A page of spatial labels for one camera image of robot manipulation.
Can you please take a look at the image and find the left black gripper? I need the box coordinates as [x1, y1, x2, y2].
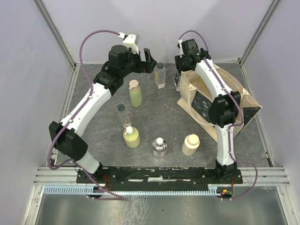
[120, 48, 157, 77]

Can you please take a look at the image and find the clear square bottle back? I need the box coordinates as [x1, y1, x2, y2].
[154, 62, 166, 89]

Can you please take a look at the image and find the beige canvas tote bag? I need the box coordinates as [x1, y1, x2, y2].
[178, 64, 262, 141]

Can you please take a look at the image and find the green bottle beige flip cap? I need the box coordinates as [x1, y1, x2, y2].
[129, 80, 142, 107]

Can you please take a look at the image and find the beige jar wide lid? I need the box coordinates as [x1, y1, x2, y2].
[182, 134, 200, 156]

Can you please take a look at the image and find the silver round bottle white cap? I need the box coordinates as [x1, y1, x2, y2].
[152, 137, 167, 158]

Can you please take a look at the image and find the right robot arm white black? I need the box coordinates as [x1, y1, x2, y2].
[174, 39, 243, 183]

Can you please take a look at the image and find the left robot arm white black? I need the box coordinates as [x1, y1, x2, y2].
[49, 45, 157, 183]

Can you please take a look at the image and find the clear square bottle dark cap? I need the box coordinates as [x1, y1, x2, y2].
[117, 104, 132, 129]

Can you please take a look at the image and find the yellow green pump bottle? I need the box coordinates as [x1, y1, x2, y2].
[123, 126, 140, 149]

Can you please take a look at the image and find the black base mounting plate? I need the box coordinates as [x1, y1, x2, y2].
[76, 165, 243, 191]

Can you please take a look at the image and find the small circuit board red led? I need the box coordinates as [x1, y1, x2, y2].
[220, 189, 233, 198]

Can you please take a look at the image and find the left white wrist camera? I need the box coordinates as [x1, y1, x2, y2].
[118, 32, 139, 54]

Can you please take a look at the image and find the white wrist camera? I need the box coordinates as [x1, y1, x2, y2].
[118, 32, 139, 54]
[177, 39, 186, 58]

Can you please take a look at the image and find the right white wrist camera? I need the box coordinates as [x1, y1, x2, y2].
[177, 39, 186, 58]

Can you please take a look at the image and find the right aluminium frame post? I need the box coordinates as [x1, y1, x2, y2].
[239, 0, 281, 66]

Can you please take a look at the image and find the aluminium frame post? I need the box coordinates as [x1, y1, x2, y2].
[33, 0, 76, 68]
[239, 0, 281, 66]

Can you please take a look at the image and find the left aluminium frame post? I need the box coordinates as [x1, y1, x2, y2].
[33, 0, 76, 68]

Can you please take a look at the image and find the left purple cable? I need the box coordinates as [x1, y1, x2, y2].
[46, 30, 125, 200]

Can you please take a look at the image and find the light blue cable duct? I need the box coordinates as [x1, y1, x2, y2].
[44, 182, 221, 196]

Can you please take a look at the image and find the aluminium front rail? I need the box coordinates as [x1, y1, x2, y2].
[34, 167, 290, 187]

